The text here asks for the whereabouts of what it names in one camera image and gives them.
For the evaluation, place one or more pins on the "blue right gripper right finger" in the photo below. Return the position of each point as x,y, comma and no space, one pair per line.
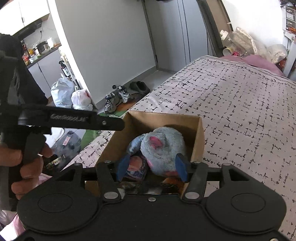
182,167

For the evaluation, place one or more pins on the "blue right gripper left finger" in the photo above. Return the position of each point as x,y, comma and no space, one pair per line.
122,166

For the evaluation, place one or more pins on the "planet print tissue pack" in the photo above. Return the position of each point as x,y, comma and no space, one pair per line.
137,168

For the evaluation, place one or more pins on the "hamburger plush toy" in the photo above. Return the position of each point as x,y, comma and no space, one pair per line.
174,181

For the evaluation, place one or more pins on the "blue plush toy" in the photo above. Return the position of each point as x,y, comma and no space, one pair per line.
159,148

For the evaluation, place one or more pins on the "person left hand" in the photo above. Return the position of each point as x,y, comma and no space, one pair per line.
29,172

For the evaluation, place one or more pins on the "brown cardboard box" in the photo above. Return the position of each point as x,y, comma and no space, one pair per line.
138,123

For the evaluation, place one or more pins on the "white plastic bag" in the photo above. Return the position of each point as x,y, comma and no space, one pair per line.
81,100
61,92

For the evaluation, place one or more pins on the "green cartoon floor mat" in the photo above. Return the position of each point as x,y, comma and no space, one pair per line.
91,135

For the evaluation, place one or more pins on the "grey white sneakers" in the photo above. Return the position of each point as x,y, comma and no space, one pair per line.
119,95

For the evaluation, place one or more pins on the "dark slippers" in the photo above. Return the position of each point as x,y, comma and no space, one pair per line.
140,87

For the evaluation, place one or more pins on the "black white patterned blanket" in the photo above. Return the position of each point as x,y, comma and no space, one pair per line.
248,117

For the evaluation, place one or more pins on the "clear plastic jar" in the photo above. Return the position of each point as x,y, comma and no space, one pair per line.
227,43

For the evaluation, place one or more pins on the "pink bed sheet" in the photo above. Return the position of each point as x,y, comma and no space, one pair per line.
256,61

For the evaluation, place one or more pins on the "grey door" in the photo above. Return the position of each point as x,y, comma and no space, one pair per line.
177,32

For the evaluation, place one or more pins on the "leaning framed board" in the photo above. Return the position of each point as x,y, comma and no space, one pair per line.
215,18

